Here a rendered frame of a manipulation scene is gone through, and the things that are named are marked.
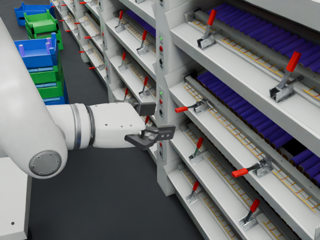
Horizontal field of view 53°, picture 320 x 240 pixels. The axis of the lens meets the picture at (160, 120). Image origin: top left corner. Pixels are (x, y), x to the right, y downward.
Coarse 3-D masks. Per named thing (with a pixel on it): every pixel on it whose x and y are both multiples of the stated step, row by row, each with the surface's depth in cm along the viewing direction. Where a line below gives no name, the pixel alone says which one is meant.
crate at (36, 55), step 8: (16, 40) 151; (24, 40) 152; (32, 40) 152; (40, 40) 153; (56, 40) 152; (24, 48) 154; (32, 48) 155; (40, 48) 155; (56, 48) 148; (32, 56) 137; (40, 56) 138; (48, 56) 139; (56, 56) 143; (32, 64) 139; (40, 64) 140; (48, 64) 141; (56, 64) 142
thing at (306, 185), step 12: (192, 84) 96; (204, 96) 91; (216, 108) 87; (228, 120) 83; (240, 120) 80; (240, 132) 79; (252, 132) 76; (264, 144) 73; (276, 156) 70; (288, 168) 67; (300, 180) 64; (312, 192) 62
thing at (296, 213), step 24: (192, 72) 100; (192, 96) 96; (192, 120) 94; (216, 120) 86; (216, 144) 84; (240, 144) 78; (240, 168) 75; (264, 192) 69; (288, 192) 66; (288, 216) 63; (312, 216) 61
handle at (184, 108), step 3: (195, 105) 89; (198, 105) 89; (177, 108) 87; (180, 108) 87; (183, 108) 87; (186, 108) 87; (189, 108) 88; (192, 108) 88; (177, 111) 86; (180, 111) 87
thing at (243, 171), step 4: (260, 164) 69; (244, 168) 68; (248, 168) 69; (252, 168) 69; (256, 168) 69; (232, 172) 67; (236, 172) 67; (240, 172) 67; (244, 172) 67; (236, 176) 67
